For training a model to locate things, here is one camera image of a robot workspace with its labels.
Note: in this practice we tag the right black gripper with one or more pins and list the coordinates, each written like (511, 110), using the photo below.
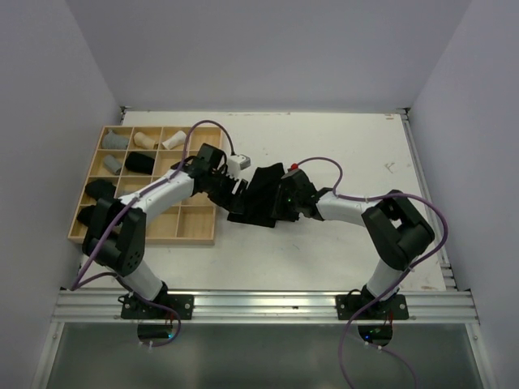
(280, 212)

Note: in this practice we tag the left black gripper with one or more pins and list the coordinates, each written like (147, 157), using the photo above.
(233, 203)

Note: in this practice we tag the white underwear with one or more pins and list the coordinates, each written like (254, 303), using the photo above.
(172, 139)

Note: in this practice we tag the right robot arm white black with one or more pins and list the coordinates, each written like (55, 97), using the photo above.
(397, 230)

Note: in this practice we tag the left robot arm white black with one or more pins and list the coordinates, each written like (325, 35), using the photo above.
(116, 234)

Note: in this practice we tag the black rolled underwear second row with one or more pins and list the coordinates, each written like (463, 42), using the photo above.
(139, 163)

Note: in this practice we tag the beige rolled underwear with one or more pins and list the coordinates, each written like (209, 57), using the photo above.
(144, 141)

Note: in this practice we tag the grey rolled underwear second row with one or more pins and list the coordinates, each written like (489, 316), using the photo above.
(112, 164)

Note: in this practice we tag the black rolled underwear third row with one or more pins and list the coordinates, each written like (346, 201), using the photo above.
(100, 188)

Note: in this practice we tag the grey rolled underwear top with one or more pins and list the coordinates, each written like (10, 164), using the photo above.
(114, 141)

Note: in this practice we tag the black rolled underwear bottom row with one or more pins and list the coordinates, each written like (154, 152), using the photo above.
(85, 215)

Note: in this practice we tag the wooden compartment tray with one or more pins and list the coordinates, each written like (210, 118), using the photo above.
(191, 221)

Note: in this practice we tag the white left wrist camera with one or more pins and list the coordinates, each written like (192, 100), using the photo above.
(236, 163)

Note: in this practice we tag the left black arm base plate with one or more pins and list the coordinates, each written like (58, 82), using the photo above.
(136, 308)

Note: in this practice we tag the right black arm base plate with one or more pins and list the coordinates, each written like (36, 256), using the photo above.
(348, 304)

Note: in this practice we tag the aluminium mounting rail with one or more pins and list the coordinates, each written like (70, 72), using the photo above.
(318, 307)

